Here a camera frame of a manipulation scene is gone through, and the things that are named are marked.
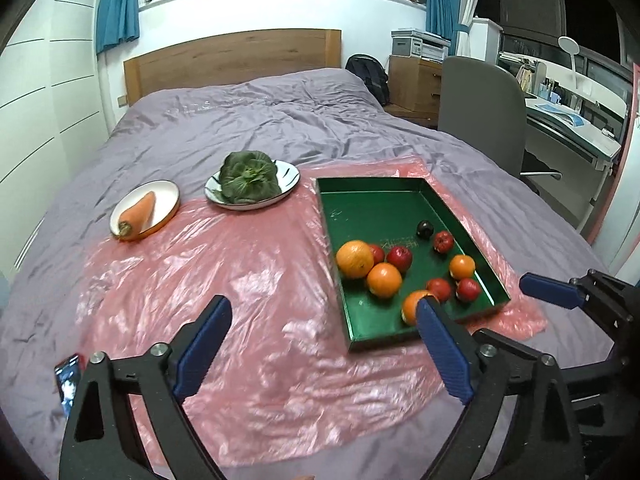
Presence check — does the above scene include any smartphone with red case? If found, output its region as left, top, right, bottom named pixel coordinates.
left=54, top=353, right=85, bottom=418

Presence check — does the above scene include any black backpack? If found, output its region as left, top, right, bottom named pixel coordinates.
left=345, top=54, right=391, bottom=107

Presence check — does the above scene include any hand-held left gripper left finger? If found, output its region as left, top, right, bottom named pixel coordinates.
left=59, top=294, right=233, bottom=480

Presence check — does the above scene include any white desk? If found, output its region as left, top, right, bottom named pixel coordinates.
left=500, top=50, right=623, bottom=231

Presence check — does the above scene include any white plate with black marks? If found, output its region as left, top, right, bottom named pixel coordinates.
left=204, top=159, right=301, bottom=211

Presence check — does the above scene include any wooden dresser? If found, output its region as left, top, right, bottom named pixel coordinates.
left=387, top=55, right=445, bottom=128

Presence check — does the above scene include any white wardrobe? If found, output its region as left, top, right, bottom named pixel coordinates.
left=0, top=0, right=113, bottom=261

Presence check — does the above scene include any wooden headboard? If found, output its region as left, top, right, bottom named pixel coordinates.
left=123, top=28, right=342, bottom=107

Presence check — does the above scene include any green bok choy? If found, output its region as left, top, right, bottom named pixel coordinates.
left=218, top=150, right=282, bottom=206

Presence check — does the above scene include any green tray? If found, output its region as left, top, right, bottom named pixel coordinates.
left=315, top=176, right=512, bottom=353

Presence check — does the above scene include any carrot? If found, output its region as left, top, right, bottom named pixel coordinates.
left=117, top=191, right=157, bottom=239

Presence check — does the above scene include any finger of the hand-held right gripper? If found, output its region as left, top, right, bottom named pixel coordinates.
left=472, top=328, right=621, bottom=386
left=519, top=269, right=640, bottom=331

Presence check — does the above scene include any white cabinet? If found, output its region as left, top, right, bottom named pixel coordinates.
left=470, top=17, right=504, bottom=61

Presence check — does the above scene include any white plate with orange rim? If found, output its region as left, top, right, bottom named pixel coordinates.
left=110, top=180, right=181, bottom=240

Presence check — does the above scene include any orange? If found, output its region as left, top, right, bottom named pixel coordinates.
left=335, top=240, right=375, bottom=280
left=366, top=262, right=404, bottom=299
left=401, top=290, right=440, bottom=326
left=448, top=254, right=477, bottom=281

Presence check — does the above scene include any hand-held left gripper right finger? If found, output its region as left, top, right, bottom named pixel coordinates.
left=416, top=296, right=586, bottom=480

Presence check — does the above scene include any blue curtain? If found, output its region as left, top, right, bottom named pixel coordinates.
left=425, top=0, right=481, bottom=58
left=95, top=0, right=143, bottom=55

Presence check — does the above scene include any white desk lamp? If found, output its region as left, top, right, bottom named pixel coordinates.
left=557, top=36, right=583, bottom=101

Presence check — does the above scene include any white printer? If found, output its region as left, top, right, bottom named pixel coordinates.
left=422, top=35, right=451, bottom=63

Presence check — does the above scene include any grey office chair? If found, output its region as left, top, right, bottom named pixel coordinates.
left=437, top=56, right=563, bottom=196

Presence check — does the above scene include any red plastic sheet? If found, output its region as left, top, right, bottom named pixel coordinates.
left=75, top=155, right=548, bottom=466

